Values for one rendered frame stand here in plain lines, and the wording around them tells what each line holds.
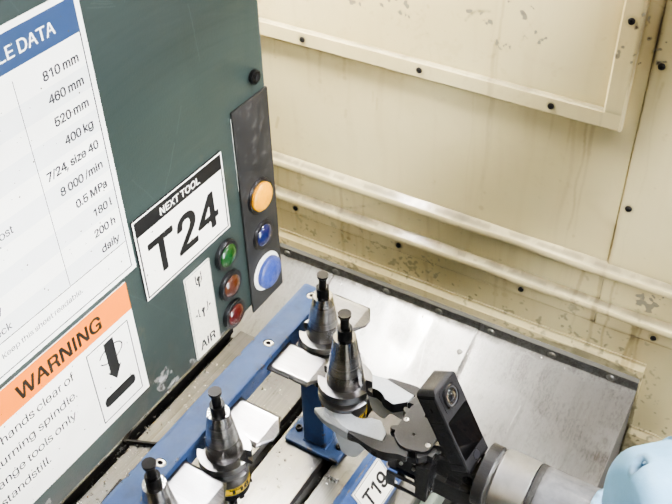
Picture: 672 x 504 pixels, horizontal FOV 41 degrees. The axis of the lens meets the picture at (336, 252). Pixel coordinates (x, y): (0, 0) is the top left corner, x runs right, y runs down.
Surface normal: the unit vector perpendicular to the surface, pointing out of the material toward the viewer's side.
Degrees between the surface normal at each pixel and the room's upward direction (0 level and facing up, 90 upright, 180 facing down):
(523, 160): 90
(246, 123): 90
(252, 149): 90
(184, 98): 90
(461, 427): 63
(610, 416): 24
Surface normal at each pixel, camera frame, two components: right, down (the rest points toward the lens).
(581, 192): -0.52, 0.56
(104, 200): 0.85, 0.32
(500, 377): -0.23, -0.47
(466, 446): 0.73, -0.04
